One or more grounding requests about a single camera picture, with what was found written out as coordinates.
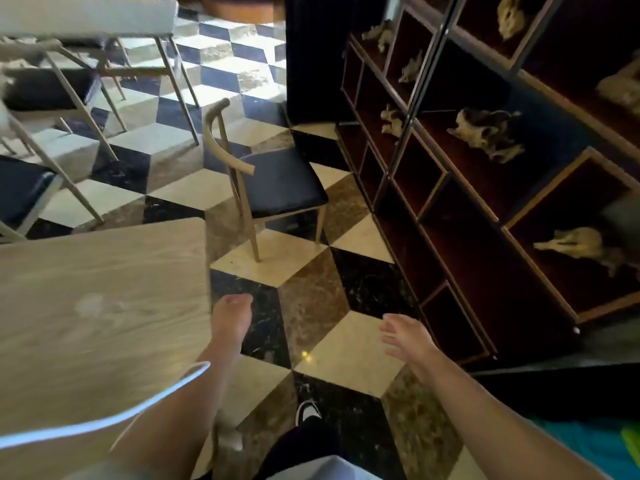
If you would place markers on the person's left hand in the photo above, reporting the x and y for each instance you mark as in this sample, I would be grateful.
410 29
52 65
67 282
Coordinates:
231 319

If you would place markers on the person's right hand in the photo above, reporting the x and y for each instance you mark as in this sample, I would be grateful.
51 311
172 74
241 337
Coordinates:
412 340

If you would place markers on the person's left fingers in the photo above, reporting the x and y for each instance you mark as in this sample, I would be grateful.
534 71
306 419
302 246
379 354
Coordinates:
239 300

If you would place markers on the person's right fingers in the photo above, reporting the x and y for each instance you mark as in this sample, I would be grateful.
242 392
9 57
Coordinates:
394 330

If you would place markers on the person's right forearm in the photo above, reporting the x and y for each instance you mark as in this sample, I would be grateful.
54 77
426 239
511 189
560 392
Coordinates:
490 419

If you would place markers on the person's left forearm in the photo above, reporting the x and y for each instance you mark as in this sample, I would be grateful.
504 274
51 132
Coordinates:
180 419

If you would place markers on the black and white shoe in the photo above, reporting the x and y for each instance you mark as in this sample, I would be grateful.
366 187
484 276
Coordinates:
307 412

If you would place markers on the wooden chair with black seat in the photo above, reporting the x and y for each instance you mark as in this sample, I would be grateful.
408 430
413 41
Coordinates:
280 182

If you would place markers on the dark wooden shelf unit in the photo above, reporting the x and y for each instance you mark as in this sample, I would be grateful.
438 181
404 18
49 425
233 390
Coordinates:
480 229

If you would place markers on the black trouser leg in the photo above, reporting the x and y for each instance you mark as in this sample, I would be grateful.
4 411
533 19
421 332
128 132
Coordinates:
300 447

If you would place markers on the white shirt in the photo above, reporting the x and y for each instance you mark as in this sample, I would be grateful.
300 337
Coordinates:
325 469

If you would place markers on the pale animal skull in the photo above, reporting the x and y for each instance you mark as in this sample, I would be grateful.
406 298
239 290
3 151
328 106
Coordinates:
511 17
482 130
580 243
380 35
392 122
412 68
620 87

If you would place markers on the teal cloth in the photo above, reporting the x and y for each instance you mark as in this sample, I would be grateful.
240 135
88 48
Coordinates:
585 449

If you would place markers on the pale metal chair black seat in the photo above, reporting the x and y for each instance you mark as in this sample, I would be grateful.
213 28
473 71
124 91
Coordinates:
95 44
22 187
50 89

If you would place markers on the white table with metal legs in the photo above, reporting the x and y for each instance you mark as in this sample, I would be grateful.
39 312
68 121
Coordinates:
85 17

